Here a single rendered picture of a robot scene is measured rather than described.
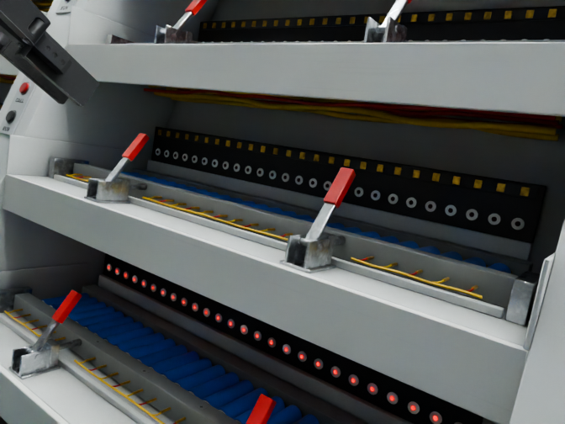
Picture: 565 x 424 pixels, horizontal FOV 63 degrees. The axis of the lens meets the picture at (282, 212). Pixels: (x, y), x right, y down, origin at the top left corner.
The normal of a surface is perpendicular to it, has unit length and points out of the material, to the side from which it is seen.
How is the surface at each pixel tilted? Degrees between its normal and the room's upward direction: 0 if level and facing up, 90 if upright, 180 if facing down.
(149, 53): 109
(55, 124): 90
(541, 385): 90
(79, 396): 18
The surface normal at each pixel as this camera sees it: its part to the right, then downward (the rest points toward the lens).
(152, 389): -0.58, 0.00
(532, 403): -0.50, -0.32
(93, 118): 0.80, 0.20
